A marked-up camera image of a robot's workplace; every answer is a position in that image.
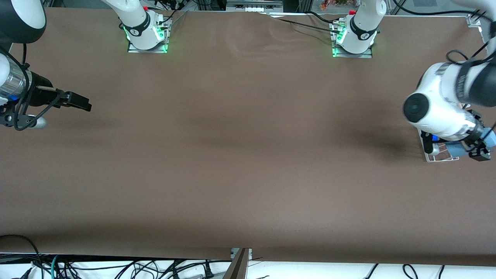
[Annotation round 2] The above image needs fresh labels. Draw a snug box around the blue plastic cup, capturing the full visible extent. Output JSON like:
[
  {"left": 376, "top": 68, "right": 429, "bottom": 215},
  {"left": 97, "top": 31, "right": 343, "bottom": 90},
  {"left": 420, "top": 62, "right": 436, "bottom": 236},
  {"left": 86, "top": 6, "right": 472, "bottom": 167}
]
[{"left": 445, "top": 130, "right": 496, "bottom": 158}]

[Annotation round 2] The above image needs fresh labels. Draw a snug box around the brown table cover sheet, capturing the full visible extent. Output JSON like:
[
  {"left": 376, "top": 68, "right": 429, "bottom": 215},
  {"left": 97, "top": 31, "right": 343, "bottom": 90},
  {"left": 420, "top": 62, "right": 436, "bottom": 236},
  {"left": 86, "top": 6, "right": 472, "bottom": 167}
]
[{"left": 0, "top": 8, "right": 496, "bottom": 268}]

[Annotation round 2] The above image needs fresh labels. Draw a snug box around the grey power strip box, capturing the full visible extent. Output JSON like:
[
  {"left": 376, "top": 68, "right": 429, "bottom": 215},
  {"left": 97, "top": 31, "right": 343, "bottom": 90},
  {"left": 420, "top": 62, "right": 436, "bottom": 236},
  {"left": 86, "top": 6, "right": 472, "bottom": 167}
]
[{"left": 227, "top": 0, "right": 283, "bottom": 12}]

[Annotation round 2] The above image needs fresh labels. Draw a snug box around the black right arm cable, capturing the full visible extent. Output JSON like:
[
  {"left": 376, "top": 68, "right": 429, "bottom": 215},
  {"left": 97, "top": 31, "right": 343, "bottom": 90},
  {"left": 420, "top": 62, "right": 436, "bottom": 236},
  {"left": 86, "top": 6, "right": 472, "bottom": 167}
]
[{"left": 14, "top": 43, "right": 64, "bottom": 131}]

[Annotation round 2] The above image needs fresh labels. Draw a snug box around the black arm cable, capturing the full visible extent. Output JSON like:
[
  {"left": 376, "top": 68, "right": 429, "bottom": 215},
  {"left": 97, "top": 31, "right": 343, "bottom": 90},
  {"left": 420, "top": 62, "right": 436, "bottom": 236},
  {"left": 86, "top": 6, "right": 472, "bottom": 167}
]
[
  {"left": 14, "top": 43, "right": 64, "bottom": 131},
  {"left": 391, "top": 0, "right": 496, "bottom": 66}
]

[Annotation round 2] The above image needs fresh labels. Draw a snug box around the white wire rack, wooden rod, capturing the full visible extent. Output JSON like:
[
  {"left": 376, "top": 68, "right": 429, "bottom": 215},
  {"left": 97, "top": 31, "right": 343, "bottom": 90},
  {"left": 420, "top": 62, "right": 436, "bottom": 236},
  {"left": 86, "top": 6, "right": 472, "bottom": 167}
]
[{"left": 420, "top": 130, "right": 463, "bottom": 163}]

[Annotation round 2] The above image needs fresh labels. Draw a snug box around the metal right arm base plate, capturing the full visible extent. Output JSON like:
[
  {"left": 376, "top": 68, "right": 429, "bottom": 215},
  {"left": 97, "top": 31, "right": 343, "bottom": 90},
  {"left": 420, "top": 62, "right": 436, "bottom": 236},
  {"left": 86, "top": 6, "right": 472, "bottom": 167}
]
[{"left": 127, "top": 41, "right": 168, "bottom": 54}]

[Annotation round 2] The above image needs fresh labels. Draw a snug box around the aluminium frame profile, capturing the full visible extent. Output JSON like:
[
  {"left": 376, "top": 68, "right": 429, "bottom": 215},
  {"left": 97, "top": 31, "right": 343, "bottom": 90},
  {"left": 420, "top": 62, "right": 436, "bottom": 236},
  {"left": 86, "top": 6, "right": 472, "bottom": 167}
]
[{"left": 467, "top": 14, "right": 493, "bottom": 44}]

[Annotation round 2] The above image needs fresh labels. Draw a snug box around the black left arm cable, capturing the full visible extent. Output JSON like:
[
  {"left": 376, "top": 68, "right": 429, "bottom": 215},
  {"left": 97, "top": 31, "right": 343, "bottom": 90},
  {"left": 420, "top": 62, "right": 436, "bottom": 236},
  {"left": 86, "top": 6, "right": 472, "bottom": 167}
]
[{"left": 391, "top": 0, "right": 496, "bottom": 66}]

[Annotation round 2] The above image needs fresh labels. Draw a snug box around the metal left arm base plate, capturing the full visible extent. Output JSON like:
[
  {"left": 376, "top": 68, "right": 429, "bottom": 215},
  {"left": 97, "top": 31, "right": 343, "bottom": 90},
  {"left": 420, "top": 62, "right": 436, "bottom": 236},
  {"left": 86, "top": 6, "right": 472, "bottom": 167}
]
[{"left": 332, "top": 46, "right": 374, "bottom": 59}]

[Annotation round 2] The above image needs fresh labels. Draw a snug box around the black looped floor cable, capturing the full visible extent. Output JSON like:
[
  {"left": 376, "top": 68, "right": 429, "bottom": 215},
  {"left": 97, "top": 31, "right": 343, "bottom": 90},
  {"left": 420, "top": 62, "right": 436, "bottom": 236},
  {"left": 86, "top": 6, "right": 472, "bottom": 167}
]
[{"left": 0, "top": 234, "right": 44, "bottom": 279}]

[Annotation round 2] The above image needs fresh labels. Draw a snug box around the black cable on table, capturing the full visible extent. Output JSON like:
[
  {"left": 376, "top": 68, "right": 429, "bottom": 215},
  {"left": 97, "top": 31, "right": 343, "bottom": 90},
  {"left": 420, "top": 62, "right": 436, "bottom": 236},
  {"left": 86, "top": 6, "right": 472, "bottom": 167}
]
[
  {"left": 267, "top": 13, "right": 341, "bottom": 34},
  {"left": 308, "top": 11, "right": 343, "bottom": 25}
]

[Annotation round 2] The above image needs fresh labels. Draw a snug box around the black plug with cable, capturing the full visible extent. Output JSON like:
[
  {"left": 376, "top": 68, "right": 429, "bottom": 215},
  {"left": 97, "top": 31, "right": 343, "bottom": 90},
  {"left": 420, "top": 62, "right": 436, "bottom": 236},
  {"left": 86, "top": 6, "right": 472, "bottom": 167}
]
[{"left": 194, "top": 260, "right": 216, "bottom": 279}]

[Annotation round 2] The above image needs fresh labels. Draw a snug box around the grey table leg post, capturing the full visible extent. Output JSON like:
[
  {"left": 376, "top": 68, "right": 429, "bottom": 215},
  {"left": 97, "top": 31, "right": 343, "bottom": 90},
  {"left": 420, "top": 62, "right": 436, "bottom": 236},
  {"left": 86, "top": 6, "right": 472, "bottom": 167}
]
[{"left": 222, "top": 248, "right": 253, "bottom": 279}]

